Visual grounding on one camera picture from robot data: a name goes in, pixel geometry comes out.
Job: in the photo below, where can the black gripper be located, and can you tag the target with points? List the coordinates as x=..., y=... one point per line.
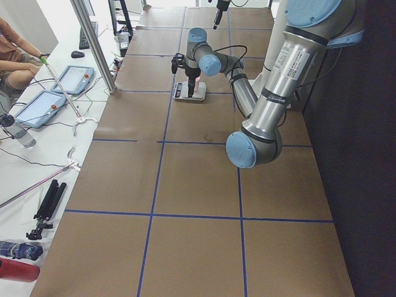
x=190, y=74

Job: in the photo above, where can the pink plastic cup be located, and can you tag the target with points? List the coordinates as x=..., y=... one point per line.
x=196, y=87

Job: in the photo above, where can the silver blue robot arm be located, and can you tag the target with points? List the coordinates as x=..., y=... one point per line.
x=301, y=30
x=222, y=6

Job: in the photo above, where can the silver digital kitchen scale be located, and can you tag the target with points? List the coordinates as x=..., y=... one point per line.
x=182, y=91

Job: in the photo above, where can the black keyboard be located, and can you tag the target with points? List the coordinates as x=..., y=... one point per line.
x=83, y=42

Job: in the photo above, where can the upper blue teach pendant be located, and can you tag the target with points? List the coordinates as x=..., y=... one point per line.
x=75, y=79

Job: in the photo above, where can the blue teach pendant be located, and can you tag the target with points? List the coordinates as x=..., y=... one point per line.
x=75, y=79
x=40, y=109

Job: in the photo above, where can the black computer mouse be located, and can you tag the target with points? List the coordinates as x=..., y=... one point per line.
x=77, y=54

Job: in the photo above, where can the lower blue teach pendant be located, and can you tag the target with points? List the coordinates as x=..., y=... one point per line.
x=40, y=109

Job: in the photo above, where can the person in brown shirt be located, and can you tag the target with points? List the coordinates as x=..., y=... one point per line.
x=20, y=62

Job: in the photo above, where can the black folded tripod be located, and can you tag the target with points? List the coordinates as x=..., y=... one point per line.
x=47, y=209

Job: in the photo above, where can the clear water bottle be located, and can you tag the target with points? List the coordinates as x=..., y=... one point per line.
x=16, y=131

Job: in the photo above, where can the red metal bottle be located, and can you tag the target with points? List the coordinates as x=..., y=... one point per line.
x=18, y=271

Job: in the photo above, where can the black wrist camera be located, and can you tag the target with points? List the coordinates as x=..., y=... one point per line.
x=178, y=62

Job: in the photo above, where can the green handled grabber stick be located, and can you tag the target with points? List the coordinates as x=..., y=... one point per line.
x=80, y=118

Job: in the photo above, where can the aluminium frame post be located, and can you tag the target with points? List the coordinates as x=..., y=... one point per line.
x=85, y=23

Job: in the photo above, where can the pink handled grabber stick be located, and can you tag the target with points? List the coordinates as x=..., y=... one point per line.
x=71, y=163

